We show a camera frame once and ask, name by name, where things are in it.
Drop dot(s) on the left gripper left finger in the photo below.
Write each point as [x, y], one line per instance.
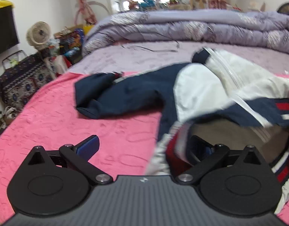
[77, 157]

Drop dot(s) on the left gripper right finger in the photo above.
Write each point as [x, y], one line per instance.
[204, 157]

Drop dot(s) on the white and navy zip jacket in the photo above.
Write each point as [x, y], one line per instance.
[218, 96]

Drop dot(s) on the pink bunny print blanket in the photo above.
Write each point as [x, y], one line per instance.
[51, 120]

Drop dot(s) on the purple bed sheet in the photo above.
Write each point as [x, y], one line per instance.
[133, 57]

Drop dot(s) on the white desk fan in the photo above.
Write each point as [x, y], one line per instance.
[38, 35]

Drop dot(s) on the purple folded quilt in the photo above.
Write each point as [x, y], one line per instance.
[251, 29]

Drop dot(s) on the dark olive headboard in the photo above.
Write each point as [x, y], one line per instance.
[284, 9]

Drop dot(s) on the black wall television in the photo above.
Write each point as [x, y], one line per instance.
[8, 33]

